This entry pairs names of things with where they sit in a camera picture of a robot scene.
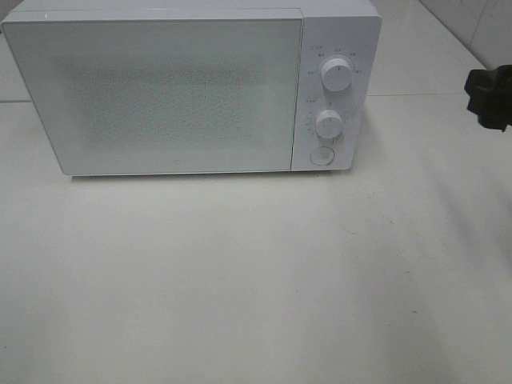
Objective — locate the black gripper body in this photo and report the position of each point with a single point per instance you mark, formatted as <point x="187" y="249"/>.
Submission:
<point x="490" y="97"/>

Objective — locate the white timer knob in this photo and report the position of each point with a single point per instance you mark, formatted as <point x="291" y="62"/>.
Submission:
<point x="329" y="124"/>

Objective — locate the round door release button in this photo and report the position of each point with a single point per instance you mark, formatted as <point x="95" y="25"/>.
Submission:
<point x="322" y="156"/>

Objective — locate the white microwave door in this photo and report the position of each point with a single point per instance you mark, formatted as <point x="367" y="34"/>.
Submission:
<point x="163" y="97"/>

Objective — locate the white microwave oven body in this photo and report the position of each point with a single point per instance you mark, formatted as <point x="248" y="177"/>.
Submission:
<point x="329" y="28"/>

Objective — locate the upper white power knob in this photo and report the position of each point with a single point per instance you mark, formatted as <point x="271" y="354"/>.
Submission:
<point x="336" y="73"/>

